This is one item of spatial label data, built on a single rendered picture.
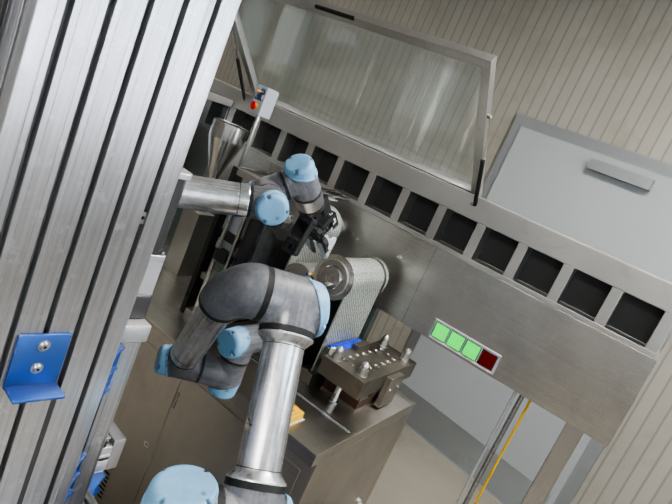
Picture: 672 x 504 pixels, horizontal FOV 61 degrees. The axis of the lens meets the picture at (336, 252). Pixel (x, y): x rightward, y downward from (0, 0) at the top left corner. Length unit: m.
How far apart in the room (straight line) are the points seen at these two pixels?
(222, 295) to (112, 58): 0.53
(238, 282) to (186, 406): 0.83
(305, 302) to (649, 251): 2.58
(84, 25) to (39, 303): 0.37
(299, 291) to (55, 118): 0.58
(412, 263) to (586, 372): 0.66
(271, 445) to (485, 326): 1.04
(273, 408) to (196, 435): 0.78
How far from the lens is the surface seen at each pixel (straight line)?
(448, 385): 3.89
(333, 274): 1.80
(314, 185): 1.41
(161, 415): 1.97
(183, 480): 1.10
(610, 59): 3.83
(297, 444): 1.60
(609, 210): 3.55
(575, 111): 3.79
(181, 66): 0.84
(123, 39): 0.80
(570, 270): 1.90
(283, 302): 1.13
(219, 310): 1.16
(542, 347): 1.93
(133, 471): 2.13
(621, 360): 1.90
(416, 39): 1.77
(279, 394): 1.13
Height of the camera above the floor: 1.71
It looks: 12 degrees down
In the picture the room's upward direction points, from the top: 23 degrees clockwise
